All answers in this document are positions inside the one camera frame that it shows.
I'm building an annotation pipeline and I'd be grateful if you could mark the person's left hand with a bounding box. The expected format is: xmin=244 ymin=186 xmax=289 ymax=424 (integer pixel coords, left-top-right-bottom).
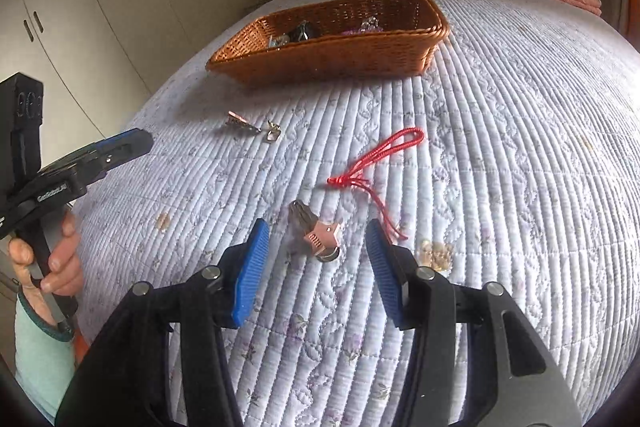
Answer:
xmin=9 ymin=209 xmax=85 ymax=328

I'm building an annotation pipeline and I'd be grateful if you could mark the brown wicker basket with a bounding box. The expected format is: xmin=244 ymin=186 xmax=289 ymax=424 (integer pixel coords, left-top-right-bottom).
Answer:
xmin=206 ymin=0 xmax=450 ymax=88

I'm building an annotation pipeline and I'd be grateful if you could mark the bronze hair clip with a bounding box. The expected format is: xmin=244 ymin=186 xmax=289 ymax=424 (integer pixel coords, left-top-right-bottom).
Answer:
xmin=224 ymin=110 xmax=263 ymax=134

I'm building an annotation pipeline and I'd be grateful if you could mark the white wardrobe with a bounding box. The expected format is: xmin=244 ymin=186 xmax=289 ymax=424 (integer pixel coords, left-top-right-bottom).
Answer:
xmin=0 ymin=0 xmax=301 ymax=148

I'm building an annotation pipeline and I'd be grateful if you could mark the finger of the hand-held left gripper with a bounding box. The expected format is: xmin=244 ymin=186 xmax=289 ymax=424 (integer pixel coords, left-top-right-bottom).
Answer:
xmin=65 ymin=129 xmax=154 ymax=194

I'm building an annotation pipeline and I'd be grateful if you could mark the person's left forearm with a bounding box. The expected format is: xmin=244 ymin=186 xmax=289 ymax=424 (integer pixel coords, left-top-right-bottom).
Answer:
xmin=14 ymin=289 xmax=77 ymax=425

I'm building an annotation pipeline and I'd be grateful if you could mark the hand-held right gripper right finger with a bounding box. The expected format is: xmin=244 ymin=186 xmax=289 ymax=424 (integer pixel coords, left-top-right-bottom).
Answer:
xmin=364 ymin=219 xmax=583 ymax=427

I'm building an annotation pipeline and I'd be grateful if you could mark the purple spiral hair tie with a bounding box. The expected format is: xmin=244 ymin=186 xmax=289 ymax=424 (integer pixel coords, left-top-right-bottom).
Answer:
xmin=342 ymin=18 xmax=383 ymax=36

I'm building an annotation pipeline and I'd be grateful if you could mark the black hair clip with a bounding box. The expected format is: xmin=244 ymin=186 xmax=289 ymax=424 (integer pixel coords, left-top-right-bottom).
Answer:
xmin=290 ymin=21 xmax=318 ymax=42

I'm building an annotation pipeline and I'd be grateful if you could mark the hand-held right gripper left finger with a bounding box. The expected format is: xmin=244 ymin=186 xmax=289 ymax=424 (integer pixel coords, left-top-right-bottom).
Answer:
xmin=55 ymin=218 xmax=271 ymax=427

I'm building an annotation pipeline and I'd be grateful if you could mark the red cord loop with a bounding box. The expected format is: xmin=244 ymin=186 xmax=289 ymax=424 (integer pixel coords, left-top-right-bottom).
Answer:
xmin=327 ymin=128 xmax=426 ymax=242

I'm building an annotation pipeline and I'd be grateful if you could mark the white quilted bedspread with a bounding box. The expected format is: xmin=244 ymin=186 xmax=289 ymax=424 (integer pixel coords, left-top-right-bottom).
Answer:
xmin=75 ymin=0 xmax=640 ymax=427

